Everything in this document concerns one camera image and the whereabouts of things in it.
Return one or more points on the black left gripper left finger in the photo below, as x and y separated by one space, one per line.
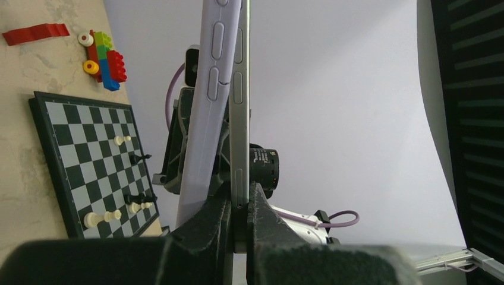
198 252

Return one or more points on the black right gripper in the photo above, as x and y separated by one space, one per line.
170 176

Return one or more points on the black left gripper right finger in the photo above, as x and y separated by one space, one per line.
277 255

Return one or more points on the phone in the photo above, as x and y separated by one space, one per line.
219 25

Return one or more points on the silver edged smartphone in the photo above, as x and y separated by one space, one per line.
239 129

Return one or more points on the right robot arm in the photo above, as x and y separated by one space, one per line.
265 169

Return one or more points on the black chess piece bottom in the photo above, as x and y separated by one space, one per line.
149 199

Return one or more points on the black chess piece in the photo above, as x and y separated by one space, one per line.
136 159
137 199
149 199

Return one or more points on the black chess piece right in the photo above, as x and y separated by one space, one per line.
136 159

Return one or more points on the black chess piece middle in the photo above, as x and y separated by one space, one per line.
137 199

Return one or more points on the white chess piece bottom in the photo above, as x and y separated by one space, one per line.
135 207

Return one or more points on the white chess piece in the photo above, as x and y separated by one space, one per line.
135 207
119 140
92 219

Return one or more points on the white chess piece top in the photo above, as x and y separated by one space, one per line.
119 140

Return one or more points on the black white chessboard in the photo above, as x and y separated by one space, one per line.
88 171

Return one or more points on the white chess piece left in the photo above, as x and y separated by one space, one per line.
92 219

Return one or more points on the colourful toy brick car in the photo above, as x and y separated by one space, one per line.
103 63

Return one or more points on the red toy block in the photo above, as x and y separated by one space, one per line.
35 33

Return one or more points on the dark slatted panel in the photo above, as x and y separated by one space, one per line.
469 37

